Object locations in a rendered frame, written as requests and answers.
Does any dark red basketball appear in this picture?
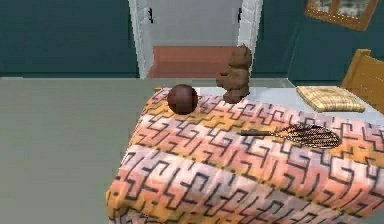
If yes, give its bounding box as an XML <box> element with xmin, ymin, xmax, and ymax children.
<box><xmin>166</xmin><ymin>83</ymin><xmax>199</xmax><ymax>116</ymax></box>

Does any brown teddy bear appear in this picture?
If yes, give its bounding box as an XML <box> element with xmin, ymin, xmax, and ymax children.
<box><xmin>215</xmin><ymin>44</ymin><xmax>253</xmax><ymax>104</ymax></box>

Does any bed with patterned orange blanket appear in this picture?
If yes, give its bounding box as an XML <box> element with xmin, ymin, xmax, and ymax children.
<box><xmin>105</xmin><ymin>85</ymin><xmax>384</xmax><ymax>224</ymax></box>

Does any brown tennis racket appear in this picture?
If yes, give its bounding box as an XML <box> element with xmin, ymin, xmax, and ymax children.
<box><xmin>237</xmin><ymin>123</ymin><xmax>342</xmax><ymax>150</ymax></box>

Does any yellow checked pillow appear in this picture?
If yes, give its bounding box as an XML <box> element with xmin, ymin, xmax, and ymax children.
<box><xmin>295</xmin><ymin>85</ymin><xmax>367</xmax><ymax>113</ymax></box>

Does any wooden headboard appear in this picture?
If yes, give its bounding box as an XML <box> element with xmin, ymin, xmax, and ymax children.
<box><xmin>340</xmin><ymin>48</ymin><xmax>384</xmax><ymax>115</ymax></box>

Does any wooden framed window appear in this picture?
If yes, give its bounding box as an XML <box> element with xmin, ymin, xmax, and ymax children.
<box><xmin>304</xmin><ymin>0</ymin><xmax>380</xmax><ymax>32</ymax></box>

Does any white door frame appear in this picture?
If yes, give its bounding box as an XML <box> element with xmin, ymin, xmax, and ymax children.
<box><xmin>128</xmin><ymin>0</ymin><xmax>264</xmax><ymax>80</ymax></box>

